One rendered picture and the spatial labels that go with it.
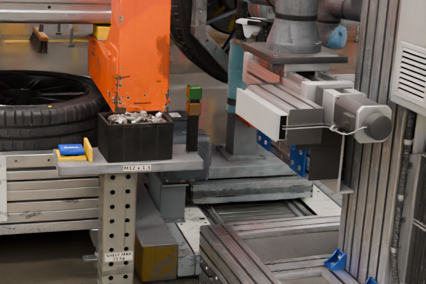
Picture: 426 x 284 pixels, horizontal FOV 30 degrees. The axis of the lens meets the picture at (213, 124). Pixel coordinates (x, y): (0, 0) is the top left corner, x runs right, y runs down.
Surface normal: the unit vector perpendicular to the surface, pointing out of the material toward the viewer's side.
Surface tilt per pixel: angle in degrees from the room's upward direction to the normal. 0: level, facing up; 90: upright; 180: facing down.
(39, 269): 0
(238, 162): 0
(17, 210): 90
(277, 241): 0
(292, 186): 90
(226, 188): 90
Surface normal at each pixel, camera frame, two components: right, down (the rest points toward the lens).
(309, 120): 0.33, 0.27
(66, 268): 0.05, -0.96
